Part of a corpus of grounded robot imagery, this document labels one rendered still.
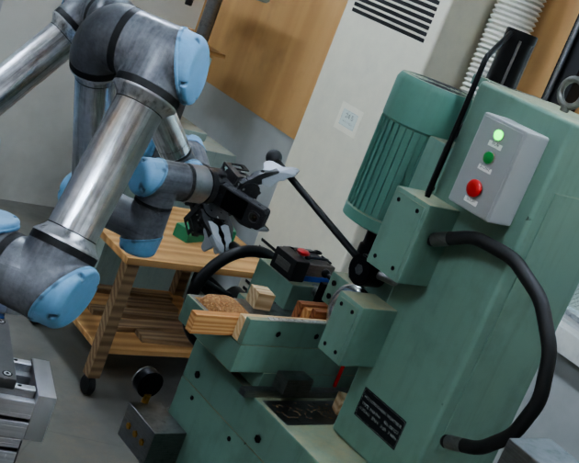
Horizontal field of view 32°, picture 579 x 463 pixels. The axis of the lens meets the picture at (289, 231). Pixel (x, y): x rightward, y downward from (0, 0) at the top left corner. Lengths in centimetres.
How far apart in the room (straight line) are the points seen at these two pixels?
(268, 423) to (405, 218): 49
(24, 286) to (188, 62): 44
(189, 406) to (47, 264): 65
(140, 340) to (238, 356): 168
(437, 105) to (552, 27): 162
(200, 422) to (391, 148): 68
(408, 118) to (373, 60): 171
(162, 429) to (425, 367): 61
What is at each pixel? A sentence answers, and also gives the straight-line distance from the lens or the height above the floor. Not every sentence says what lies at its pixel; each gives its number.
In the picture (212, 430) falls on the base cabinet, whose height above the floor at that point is 67.
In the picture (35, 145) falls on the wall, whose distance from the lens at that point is 509.
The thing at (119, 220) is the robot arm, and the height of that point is 103.
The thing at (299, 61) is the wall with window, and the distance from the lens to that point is 447.
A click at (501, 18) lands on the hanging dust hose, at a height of 163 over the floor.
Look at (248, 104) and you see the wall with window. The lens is 470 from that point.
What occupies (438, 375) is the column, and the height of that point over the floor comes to 103.
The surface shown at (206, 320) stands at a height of 93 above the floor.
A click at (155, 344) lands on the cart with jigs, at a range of 364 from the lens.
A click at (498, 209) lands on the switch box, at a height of 135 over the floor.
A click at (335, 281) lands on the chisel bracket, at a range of 211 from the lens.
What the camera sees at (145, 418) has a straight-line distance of 218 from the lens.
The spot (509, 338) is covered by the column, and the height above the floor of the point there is 113.
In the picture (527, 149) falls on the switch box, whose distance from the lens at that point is 169.
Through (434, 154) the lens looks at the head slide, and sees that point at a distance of 192.
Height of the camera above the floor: 162
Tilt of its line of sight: 15 degrees down
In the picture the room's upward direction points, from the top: 21 degrees clockwise
